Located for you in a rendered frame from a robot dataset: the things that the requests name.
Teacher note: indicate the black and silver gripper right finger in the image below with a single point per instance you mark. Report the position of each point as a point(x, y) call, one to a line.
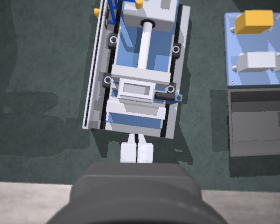
point(144, 151)

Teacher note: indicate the yellow rectangular block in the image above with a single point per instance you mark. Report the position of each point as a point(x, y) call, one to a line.
point(254, 21)

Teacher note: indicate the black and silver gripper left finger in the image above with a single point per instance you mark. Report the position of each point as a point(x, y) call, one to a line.
point(128, 150)

